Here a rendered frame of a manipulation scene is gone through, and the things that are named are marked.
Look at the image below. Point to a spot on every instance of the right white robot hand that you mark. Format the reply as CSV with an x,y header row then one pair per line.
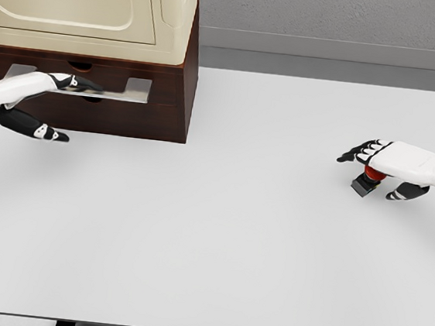
x,y
408,161

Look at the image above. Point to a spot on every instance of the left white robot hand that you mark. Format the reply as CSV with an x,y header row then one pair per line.
x,y
23,84

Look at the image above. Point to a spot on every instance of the red and black switch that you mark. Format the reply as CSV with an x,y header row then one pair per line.
x,y
364,183

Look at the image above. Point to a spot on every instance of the plain brown drawer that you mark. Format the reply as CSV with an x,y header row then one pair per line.
x,y
137,113

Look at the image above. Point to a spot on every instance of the dark brown wooden cabinet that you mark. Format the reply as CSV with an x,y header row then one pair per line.
x,y
185,101

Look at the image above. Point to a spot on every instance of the cream plastic appliance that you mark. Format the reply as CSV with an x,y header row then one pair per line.
x,y
82,1

